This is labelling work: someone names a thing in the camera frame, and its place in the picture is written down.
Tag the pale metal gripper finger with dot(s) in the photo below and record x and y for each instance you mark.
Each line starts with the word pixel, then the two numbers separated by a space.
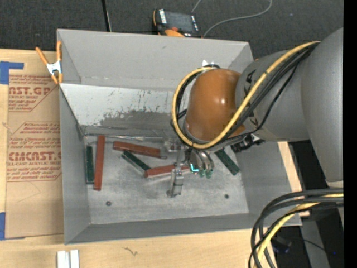
pixel 175 183
pixel 170 147

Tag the red-brown flat block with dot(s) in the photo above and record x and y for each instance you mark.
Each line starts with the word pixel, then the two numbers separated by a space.
pixel 136 149
pixel 160 171
pixel 99 163

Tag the dark green flat block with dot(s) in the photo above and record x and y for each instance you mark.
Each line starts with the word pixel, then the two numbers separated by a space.
pixel 228 162
pixel 135 160
pixel 89 165

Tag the grey metal bin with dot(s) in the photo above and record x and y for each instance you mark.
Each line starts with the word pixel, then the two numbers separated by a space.
pixel 145 205

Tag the brown cardboard board, red print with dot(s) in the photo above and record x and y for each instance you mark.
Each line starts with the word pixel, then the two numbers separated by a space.
pixel 33 200

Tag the black cylinder on white bracket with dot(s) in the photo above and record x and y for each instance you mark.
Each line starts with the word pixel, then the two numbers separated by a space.
pixel 243 144

